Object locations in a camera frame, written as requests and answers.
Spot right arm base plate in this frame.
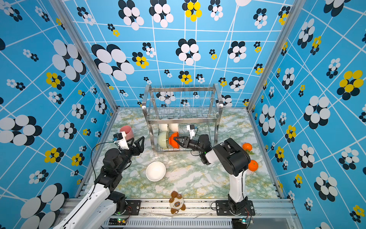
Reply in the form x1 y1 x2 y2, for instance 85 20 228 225
215 200 256 216

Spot brown white plush toy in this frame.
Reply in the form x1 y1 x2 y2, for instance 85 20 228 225
169 191 186 214

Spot light green bowl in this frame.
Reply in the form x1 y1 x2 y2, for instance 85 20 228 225
158 131 169 149

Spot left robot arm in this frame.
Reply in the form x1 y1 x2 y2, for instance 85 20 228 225
54 133 145 229

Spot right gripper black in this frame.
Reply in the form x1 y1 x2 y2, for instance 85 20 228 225
175 137 205 155

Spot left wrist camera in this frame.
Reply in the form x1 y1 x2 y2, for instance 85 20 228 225
113 131 129 150

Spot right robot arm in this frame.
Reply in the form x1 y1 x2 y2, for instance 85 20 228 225
173 135 255 216

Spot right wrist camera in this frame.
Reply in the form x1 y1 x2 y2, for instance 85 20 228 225
186 124 196 139

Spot white bowl orange outside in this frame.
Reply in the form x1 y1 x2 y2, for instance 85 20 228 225
146 161 166 182

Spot mandarin orange near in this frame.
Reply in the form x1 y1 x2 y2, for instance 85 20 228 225
248 160 259 172

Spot cream bowl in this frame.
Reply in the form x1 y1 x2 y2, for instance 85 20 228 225
169 124 179 132
159 124 169 131

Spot aluminium front rail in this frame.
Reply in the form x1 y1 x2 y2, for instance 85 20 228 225
54 197 304 229

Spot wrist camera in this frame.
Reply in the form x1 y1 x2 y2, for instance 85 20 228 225
186 124 196 139
113 131 129 150

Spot pink cup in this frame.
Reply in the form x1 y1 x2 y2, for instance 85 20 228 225
120 126 134 140

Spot mandarin orange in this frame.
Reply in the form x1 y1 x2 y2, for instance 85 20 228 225
242 143 253 152
248 160 259 172

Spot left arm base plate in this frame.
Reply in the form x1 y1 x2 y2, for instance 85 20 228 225
114 200 141 216

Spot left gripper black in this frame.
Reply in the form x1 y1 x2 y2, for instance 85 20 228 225
117 136 144 175

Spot mandarin orange far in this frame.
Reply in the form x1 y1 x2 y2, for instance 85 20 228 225
242 143 253 152

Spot steel two-tier dish rack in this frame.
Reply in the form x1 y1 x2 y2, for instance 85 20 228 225
141 84 224 156

